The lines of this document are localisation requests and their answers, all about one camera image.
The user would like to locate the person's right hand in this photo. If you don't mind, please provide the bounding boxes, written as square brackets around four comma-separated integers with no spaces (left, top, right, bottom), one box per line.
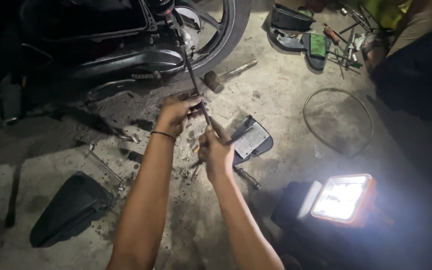
[197,116,236,185]

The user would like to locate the person's left hand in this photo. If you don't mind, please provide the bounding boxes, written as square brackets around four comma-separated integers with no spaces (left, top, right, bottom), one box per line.
[155,90,210,138]

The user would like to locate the long dark metal rod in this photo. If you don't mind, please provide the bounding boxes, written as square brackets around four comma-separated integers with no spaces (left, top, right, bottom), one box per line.
[166,14,213,126]

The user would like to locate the black wrist band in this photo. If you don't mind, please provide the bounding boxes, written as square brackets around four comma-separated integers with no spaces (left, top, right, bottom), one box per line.
[150,130,177,142]

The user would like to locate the small bolts on floor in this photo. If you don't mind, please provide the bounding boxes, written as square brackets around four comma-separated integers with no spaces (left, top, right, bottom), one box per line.
[179,145,204,182]

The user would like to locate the black cover with metal plate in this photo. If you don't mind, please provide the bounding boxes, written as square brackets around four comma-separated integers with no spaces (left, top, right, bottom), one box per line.
[231,115,274,166]

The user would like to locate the steel socket wrench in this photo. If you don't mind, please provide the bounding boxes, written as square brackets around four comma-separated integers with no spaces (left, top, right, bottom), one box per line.
[88,144,125,191]

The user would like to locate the black motorcycle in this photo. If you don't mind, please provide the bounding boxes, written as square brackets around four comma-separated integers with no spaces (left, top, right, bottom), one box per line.
[0,0,252,130]

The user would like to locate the grey plastic cover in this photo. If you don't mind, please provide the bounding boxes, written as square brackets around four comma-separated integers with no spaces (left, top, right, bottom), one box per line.
[269,26,306,52]

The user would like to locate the black plastic tray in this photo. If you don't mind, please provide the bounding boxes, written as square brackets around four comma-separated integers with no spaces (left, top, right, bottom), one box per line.
[271,3,317,32]

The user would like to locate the black panel with green pad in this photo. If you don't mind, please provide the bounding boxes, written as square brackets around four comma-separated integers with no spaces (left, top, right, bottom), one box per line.
[301,32,333,71]

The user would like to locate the heap of hand tools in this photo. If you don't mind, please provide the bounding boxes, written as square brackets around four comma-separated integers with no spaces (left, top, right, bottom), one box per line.
[323,0,380,80]

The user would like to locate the black plastic side panel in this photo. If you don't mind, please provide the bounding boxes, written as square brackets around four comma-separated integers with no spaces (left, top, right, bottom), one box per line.
[29,171,114,248]

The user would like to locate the orange work lamp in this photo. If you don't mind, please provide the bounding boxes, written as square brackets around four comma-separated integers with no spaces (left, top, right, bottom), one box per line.
[310,173,377,228]

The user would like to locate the hammer with wooden handle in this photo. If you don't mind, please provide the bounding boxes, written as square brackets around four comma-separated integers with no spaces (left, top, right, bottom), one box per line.
[203,59,259,94]

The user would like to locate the black handled screwdriver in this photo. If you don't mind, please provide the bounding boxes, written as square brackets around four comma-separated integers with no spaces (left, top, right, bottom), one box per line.
[233,165,262,190]

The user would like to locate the looped grey cable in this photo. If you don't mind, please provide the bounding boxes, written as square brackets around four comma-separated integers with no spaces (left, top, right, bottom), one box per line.
[302,88,374,160]

